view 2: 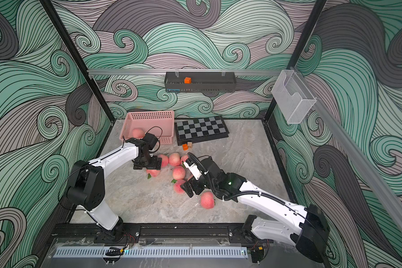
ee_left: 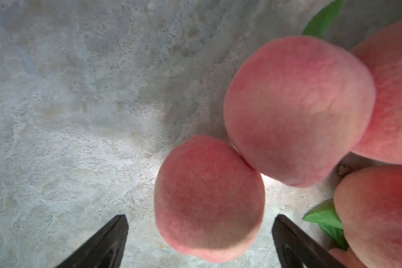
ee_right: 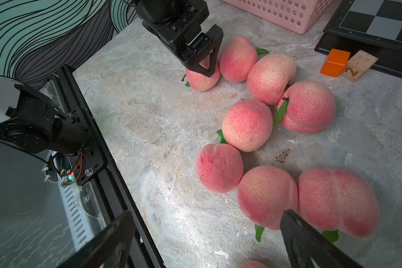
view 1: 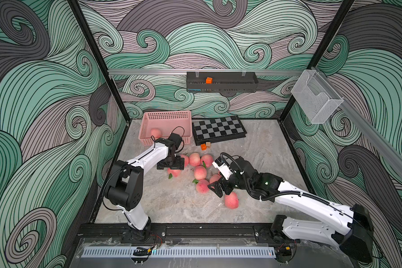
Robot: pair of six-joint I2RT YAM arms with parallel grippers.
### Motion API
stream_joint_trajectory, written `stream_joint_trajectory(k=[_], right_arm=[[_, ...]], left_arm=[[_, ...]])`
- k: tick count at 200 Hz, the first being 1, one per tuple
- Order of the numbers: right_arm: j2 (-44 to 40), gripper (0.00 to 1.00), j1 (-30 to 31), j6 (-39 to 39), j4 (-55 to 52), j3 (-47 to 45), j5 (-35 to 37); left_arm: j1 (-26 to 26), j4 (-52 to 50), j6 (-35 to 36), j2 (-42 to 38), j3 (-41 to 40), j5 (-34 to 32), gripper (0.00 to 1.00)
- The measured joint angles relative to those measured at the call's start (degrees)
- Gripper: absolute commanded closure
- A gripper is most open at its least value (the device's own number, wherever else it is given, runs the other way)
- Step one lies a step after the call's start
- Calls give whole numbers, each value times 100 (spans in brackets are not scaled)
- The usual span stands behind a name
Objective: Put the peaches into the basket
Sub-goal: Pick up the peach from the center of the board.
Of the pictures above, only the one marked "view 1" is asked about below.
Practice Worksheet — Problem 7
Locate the black wall shelf tray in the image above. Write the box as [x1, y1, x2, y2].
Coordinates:
[186, 72, 259, 95]

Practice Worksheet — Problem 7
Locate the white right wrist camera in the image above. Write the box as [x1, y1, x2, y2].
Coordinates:
[212, 158, 233, 180]

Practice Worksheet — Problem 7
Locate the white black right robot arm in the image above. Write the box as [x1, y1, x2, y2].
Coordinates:
[208, 153, 374, 264]

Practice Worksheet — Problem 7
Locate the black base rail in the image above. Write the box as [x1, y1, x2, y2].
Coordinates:
[77, 223, 300, 246]

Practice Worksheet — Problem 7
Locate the black frame post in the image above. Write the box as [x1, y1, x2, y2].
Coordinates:
[68, 0, 131, 126]
[279, 0, 355, 125]

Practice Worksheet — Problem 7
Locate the peach front left cracked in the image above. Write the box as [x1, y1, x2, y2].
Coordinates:
[193, 179, 209, 194]

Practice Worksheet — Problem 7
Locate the peach with leaf back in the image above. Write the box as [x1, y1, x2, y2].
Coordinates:
[181, 155, 189, 167]

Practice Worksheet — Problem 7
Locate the black frame post left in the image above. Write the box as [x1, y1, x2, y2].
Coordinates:
[68, 0, 131, 126]

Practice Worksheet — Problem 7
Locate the black frame post right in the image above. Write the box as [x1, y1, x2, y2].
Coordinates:
[279, 0, 355, 125]

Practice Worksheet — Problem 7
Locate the aluminium wall rail right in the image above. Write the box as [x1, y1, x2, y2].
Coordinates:
[309, 67, 402, 179]

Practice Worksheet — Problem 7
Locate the white vented cable duct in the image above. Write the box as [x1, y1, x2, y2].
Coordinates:
[81, 246, 276, 259]

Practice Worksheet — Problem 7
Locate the aluminium wall rail back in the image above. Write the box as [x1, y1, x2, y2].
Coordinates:
[108, 68, 304, 77]

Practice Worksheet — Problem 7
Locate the peach centre pale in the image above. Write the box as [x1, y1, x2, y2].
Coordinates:
[189, 153, 202, 167]

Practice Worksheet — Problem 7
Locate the peach with leaf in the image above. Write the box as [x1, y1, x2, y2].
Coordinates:
[181, 155, 189, 167]
[201, 154, 214, 168]

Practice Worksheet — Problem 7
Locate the peach right with leaf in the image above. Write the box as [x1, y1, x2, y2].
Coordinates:
[201, 154, 214, 168]

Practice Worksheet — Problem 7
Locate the aluminium wall rail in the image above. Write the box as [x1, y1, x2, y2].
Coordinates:
[309, 67, 402, 179]
[108, 68, 304, 77]

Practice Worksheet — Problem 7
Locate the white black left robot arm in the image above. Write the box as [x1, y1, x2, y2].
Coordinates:
[103, 133, 185, 232]

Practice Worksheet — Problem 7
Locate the clear acrylic wall holder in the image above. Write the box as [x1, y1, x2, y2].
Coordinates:
[291, 69, 343, 125]

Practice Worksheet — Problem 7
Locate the pink perforated plastic basket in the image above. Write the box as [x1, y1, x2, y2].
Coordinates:
[138, 111, 193, 146]

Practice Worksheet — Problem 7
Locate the black folding chess board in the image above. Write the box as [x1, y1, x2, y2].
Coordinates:
[192, 116, 247, 146]

